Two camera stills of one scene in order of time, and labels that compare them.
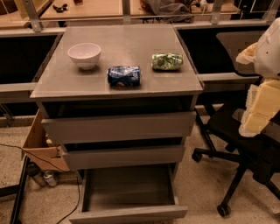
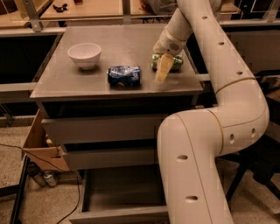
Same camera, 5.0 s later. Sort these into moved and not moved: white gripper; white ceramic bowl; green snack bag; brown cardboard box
Moved: white gripper
Not moved: brown cardboard box; white ceramic bowl; green snack bag
